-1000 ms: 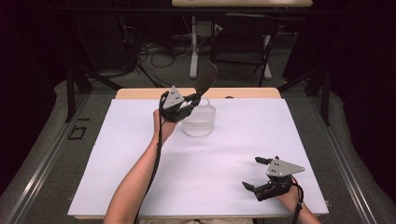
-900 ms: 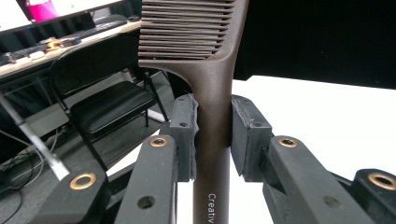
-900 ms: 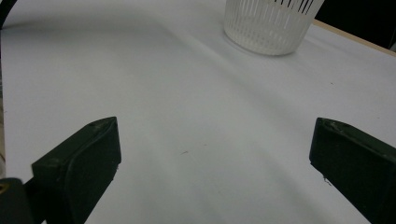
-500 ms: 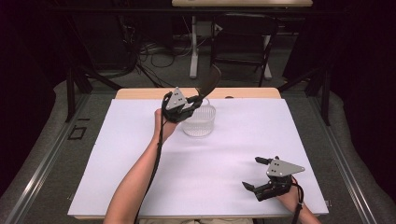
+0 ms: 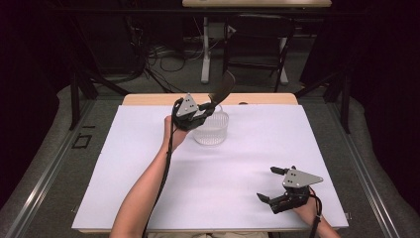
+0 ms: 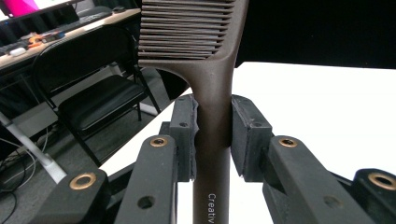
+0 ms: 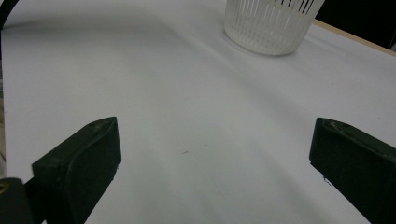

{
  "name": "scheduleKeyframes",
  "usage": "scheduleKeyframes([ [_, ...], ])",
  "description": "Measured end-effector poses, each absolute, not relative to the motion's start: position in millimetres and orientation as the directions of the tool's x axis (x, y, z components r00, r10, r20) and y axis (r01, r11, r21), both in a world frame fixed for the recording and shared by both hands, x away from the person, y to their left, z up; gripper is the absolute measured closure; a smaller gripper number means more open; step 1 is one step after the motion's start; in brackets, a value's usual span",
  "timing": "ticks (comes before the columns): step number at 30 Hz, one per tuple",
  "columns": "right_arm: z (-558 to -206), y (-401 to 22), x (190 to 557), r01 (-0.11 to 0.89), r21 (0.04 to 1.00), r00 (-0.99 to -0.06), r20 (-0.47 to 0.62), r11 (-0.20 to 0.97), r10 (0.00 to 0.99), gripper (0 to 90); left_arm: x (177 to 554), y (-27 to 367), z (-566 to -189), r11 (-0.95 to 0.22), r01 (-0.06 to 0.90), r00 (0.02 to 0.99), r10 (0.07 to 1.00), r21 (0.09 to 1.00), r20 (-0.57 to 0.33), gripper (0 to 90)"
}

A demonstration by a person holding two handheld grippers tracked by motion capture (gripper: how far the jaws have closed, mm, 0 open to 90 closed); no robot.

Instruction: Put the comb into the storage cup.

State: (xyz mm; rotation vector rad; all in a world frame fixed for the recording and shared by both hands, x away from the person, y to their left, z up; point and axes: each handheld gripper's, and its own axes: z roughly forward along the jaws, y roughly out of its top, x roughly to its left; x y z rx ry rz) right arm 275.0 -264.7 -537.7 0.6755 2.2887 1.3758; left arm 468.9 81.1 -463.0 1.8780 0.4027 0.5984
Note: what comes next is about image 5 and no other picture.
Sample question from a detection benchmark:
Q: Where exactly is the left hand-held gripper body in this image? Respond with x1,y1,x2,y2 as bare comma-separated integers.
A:
171,92,208,131

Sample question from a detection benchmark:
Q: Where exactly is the black folding chair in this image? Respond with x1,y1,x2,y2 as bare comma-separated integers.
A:
220,13,297,94

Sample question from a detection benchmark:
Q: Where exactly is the left hand-held gripper black cable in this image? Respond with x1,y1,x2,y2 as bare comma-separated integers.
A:
142,96,184,238

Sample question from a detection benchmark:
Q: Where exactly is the black metal frame post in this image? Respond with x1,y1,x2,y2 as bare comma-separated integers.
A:
341,73,352,135
68,69,81,132

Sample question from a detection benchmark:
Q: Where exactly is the person's right hand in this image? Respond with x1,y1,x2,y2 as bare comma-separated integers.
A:
291,197,323,227

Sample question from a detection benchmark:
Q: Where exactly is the hand-held gripper black cable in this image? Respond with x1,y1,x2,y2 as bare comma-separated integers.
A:
142,96,184,238
308,186,324,238

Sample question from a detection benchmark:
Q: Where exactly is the person's left hand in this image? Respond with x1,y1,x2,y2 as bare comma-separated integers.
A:
162,114,191,152

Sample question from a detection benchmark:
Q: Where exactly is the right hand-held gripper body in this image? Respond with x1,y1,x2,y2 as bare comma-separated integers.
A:
269,166,324,215

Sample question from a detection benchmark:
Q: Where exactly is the wooden table with white legs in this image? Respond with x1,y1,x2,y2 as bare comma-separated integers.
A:
181,0,333,84

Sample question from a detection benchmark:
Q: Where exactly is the bundle of floor cables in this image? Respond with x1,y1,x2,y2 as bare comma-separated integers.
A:
127,16,206,94

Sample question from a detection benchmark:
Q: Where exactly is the white plastic basket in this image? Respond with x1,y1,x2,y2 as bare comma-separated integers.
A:
192,103,230,147

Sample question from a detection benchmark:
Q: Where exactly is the right hand-held gripper black cable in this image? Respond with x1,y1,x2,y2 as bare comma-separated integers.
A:
308,186,324,238

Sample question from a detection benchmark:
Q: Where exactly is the black horizontal frame bar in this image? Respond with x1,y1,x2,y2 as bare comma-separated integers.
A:
49,7,365,17

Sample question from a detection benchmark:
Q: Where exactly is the white table mat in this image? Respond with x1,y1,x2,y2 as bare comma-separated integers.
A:
71,103,350,231

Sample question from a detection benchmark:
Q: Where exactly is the black spatula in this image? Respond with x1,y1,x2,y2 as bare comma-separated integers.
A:
207,69,237,108

